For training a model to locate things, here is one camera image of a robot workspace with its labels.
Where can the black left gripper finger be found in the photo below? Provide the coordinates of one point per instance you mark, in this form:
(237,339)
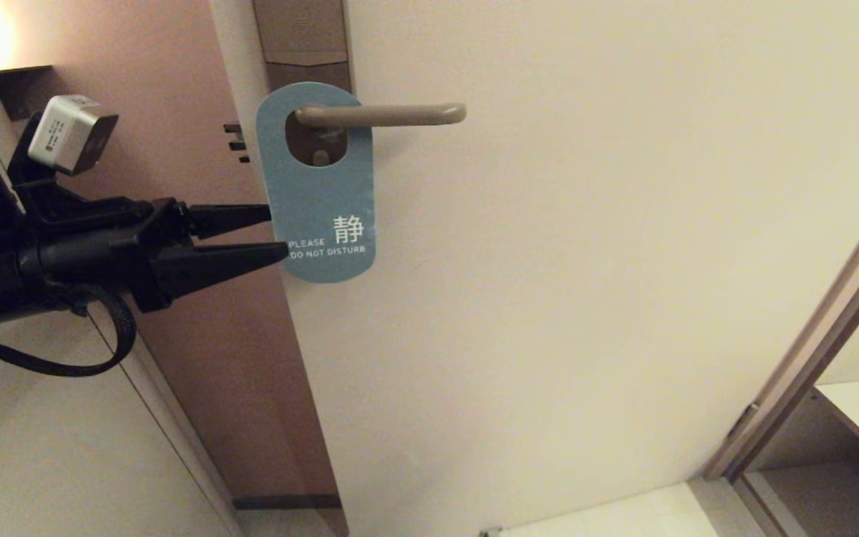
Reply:
(213,267)
(228,218)

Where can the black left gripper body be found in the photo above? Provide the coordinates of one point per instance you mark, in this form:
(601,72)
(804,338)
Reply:
(101,239)

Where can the blue and white door hanger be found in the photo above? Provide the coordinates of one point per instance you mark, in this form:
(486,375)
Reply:
(325,201)

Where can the brown door lock plate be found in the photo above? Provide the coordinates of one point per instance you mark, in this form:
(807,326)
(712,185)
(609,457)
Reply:
(303,30)

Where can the cream room door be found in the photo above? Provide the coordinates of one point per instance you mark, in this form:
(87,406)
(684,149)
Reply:
(549,298)

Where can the small metal door stop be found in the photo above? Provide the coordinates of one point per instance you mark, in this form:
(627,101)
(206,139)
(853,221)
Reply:
(491,532)

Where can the beige closet panel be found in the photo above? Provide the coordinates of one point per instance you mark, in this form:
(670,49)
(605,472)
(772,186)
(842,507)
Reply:
(42,447)

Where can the dark brown baseboard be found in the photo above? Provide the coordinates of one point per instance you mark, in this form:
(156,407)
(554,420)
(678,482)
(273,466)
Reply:
(288,502)

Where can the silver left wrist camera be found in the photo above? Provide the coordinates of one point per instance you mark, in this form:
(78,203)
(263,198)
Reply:
(71,134)

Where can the dark wall lamp bracket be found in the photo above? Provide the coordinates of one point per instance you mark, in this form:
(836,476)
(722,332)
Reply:
(23,86)

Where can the metal frame hinge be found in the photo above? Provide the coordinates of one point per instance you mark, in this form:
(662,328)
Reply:
(744,421)

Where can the brown wardrobe door frame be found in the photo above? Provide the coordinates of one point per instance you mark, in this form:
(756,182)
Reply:
(810,335)

